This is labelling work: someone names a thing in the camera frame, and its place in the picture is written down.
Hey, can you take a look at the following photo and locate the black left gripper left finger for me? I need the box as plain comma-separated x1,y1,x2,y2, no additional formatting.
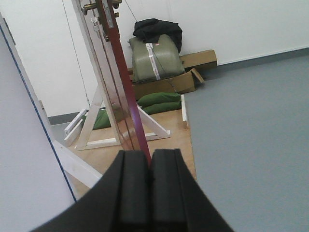
35,156,150,232

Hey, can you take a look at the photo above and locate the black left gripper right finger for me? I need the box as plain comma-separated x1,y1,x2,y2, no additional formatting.
151,149,232,232

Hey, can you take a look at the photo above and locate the brown wooden door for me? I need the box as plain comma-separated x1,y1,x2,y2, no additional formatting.
96,0,152,167

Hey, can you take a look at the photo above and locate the plywood base board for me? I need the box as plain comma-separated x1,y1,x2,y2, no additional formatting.
74,110,196,191

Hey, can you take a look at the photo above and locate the white foreground panel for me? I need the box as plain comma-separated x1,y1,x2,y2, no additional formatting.
0,18,101,232

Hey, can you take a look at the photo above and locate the white wooden edge batten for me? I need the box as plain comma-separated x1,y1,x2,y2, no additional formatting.
181,94,187,122

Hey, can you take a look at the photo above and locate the lower green sandbag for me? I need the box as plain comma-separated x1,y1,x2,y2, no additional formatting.
142,102,181,115

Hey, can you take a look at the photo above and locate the upper green sandbag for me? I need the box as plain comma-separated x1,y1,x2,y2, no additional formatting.
137,92,181,107

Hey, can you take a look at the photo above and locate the open flat cardboard box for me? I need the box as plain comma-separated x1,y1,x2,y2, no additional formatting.
132,68,204,100

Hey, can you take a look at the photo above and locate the long cardboard box marked 2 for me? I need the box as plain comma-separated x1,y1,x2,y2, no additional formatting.
180,50,217,71

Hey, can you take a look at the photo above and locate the black cloth bundle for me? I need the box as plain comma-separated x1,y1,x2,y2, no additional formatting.
133,18,183,52

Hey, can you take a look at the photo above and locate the green sandbag behind frame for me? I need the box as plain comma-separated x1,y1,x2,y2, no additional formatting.
93,109,124,130

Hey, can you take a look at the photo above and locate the brass door handle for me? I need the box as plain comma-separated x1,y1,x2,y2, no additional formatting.
81,0,122,15

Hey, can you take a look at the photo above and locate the thin dark cable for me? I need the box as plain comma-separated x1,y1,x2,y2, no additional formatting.
62,0,90,107

